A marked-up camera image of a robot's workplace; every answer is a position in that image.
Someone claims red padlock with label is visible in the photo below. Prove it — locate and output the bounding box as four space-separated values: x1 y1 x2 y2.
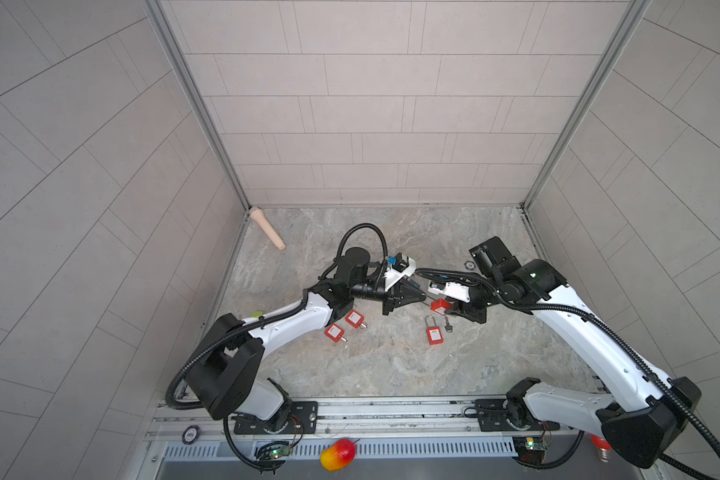
430 299 453 316

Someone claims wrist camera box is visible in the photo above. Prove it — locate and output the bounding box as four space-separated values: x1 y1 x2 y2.
427 281 471 303
384 253 416 291

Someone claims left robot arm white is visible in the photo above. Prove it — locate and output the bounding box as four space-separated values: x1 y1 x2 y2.
164 223 426 473

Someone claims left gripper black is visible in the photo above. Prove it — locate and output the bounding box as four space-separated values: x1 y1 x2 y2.
344 279 422 320

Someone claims beige cylinder peg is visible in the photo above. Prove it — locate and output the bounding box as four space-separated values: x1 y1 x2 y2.
249 207 286 251

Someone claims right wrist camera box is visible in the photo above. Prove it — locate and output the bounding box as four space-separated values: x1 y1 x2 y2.
427 281 471 303

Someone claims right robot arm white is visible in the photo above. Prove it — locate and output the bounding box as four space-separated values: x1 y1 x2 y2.
416 237 720 479

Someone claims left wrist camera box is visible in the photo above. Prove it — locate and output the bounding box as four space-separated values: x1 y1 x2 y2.
384 253 416 291

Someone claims red light bulb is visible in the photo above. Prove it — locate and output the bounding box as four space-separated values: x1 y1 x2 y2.
590 434 612 463

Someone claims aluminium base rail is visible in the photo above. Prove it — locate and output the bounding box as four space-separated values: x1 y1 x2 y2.
126 394 668 479

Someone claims red yellow mango toy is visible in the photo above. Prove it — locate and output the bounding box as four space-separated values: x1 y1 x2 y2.
319 439 357 472

